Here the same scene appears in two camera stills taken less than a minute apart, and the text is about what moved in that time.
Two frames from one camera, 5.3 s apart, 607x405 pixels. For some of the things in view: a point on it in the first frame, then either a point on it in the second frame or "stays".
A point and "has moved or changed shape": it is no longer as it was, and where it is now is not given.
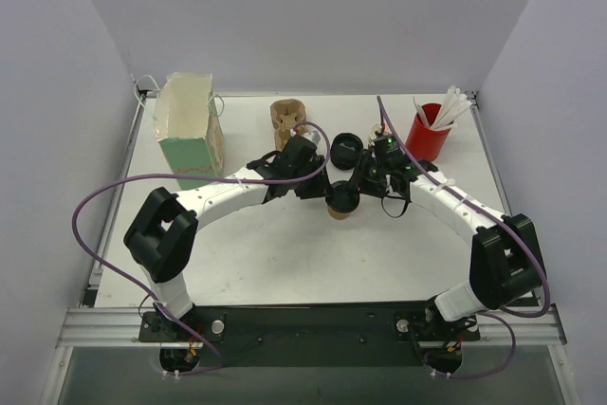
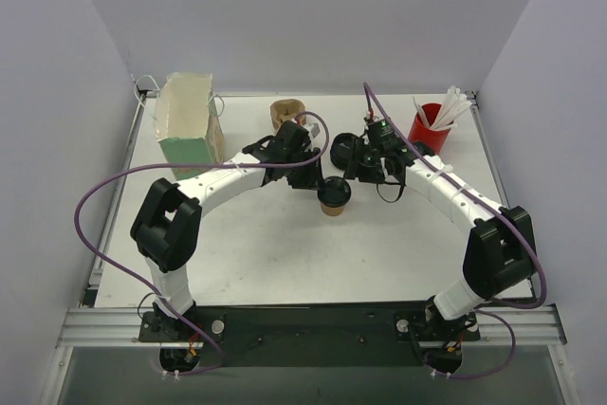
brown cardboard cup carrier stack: (285, 115) stays
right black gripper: (366, 177) → (357, 164)
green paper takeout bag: (189, 129) stays
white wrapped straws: (453, 104) stays
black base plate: (308, 334) stays
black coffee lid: (342, 196) has moved or changed shape
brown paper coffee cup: (339, 215) has moved or changed shape
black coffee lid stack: (344, 151) stays
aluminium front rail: (121, 328) stays
